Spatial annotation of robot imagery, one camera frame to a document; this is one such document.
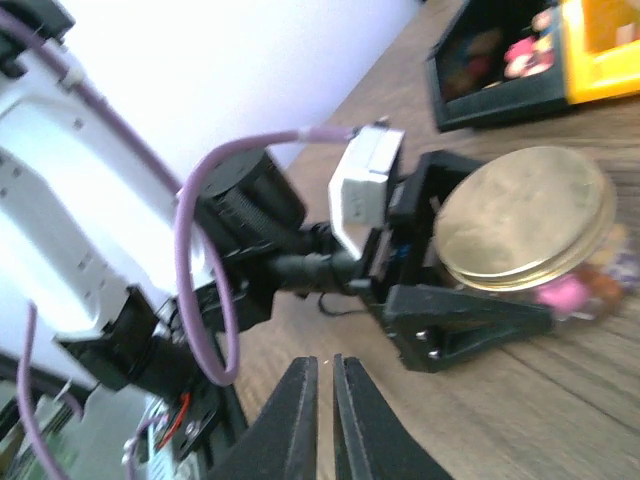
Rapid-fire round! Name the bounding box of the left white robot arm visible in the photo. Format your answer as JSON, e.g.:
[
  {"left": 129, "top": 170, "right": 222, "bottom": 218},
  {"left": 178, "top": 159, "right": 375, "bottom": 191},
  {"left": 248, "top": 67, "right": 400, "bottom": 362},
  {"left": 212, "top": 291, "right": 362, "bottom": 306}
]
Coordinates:
[{"left": 1, "top": 1, "right": 552, "bottom": 402}]

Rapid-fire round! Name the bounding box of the black bin with star candies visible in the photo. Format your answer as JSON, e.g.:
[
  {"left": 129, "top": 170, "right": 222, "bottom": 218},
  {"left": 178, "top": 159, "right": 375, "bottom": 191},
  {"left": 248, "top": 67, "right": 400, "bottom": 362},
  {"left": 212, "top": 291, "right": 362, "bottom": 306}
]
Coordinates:
[{"left": 425, "top": 1, "right": 569, "bottom": 132}]

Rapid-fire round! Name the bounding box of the clear plastic jar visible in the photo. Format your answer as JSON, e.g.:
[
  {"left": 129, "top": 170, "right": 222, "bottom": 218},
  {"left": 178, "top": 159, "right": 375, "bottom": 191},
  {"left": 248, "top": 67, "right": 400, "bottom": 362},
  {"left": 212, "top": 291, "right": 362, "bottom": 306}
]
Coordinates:
[{"left": 534, "top": 223, "right": 639, "bottom": 321}]

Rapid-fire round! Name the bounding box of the yellow bin with lollipops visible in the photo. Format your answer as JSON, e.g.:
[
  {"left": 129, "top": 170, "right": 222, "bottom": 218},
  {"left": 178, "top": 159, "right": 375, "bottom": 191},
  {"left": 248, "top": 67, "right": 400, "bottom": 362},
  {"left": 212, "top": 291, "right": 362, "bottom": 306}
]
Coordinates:
[{"left": 560, "top": 0, "right": 639, "bottom": 104}]

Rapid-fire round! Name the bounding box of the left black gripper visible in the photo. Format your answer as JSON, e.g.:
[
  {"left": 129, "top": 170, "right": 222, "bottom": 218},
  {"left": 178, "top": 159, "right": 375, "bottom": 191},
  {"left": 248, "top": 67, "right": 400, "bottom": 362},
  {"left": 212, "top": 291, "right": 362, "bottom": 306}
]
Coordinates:
[{"left": 195, "top": 150, "right": 553, "bottom": 373}]

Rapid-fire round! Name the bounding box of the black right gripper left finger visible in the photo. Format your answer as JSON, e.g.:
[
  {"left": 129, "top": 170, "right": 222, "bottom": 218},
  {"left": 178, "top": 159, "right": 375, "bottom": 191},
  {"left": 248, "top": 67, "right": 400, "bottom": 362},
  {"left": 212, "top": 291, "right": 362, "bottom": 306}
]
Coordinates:
[{"left": 208, "top": 357, "right": 318, "bottom": 480}]

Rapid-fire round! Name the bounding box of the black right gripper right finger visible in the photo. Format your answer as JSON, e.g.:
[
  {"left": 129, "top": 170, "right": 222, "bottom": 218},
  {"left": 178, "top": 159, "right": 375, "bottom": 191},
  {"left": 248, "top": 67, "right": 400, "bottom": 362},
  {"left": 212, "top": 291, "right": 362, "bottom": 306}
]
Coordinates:
[{"left": 333, "top": 354, "right": 452, "bottom": 480}]

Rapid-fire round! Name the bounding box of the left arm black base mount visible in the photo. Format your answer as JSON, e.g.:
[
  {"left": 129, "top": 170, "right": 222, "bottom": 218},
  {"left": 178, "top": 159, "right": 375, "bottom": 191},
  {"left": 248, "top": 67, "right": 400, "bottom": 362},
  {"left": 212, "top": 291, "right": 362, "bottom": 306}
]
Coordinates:
[{"left": 148, "top": 380, "right": 248, "bottom": 468}]

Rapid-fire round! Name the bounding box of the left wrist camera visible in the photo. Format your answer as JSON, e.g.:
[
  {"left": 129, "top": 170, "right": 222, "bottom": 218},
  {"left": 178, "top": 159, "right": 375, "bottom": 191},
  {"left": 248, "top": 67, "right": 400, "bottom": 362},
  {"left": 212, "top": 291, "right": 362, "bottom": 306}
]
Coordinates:
[{"left": 328, "top": 125, "right": 405, "bottom": 260}]

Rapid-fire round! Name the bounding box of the round white jar lid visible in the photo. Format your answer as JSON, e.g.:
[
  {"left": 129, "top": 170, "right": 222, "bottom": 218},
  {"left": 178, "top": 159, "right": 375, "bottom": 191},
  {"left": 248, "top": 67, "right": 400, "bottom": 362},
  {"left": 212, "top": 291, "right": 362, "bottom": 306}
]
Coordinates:
[{"left": 434, "top": 146, "right": 616, "bottom": 292}]

